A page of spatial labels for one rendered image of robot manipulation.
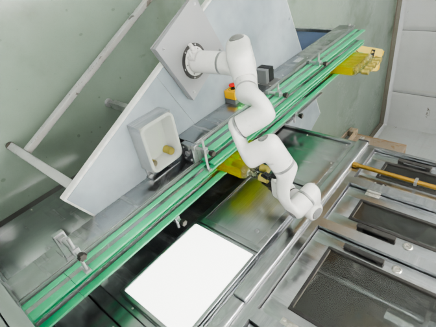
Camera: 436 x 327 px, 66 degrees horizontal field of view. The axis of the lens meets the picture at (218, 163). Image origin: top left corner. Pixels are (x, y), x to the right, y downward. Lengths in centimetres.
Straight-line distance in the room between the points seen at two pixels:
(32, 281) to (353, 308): 108
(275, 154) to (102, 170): 69
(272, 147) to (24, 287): 94
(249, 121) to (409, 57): 639
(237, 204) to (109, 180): 58
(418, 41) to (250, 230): 622
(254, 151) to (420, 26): 627
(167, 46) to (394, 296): 124
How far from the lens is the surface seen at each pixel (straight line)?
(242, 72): 123
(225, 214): 152
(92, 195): 141
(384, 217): 159
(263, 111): 112
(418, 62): 740
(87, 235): 138
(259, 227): 145
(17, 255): 184
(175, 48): 148
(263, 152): 111
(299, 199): 123
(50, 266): 135
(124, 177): 147
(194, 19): 156
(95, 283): 134
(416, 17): 719
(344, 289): 133
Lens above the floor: 187
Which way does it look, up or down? 36 degrees down
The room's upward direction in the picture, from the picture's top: 110 degrees clockwise
